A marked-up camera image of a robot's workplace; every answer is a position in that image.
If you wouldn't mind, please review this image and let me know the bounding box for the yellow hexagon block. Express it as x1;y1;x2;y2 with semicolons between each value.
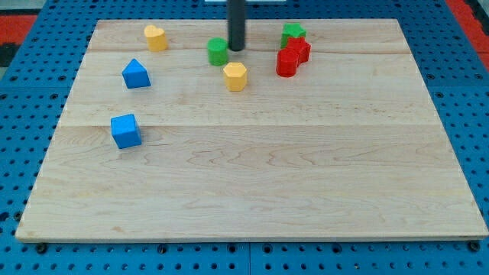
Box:
223;62;248;92

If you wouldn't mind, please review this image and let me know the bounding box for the light wooden board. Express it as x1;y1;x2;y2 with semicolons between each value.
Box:
16;19;488;243

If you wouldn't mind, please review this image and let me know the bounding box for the red cylinder block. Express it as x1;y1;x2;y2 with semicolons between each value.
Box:
276;48;300;77

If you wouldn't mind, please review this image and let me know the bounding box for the green cylinder block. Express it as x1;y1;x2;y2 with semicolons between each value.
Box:
207;37;228;66

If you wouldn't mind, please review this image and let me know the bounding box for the red star block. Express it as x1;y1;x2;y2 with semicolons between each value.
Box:
287;37;311;65

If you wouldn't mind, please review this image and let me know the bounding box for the green star block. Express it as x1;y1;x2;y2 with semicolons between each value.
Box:
280;22;306;48

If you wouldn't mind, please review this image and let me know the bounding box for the blue cube block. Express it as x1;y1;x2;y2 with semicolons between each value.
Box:
110;114;142;149

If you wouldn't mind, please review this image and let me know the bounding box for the blue triangle block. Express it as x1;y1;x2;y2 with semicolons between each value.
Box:
121;59;151;89

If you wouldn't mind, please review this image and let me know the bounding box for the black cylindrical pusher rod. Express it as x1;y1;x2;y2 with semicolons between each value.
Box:
226;0;246;52

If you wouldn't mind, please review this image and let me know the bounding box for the yellow heart block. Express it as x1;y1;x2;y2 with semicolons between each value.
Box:
144;25;168;52

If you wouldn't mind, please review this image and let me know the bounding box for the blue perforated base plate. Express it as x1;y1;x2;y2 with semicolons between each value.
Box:
1;0;488;274

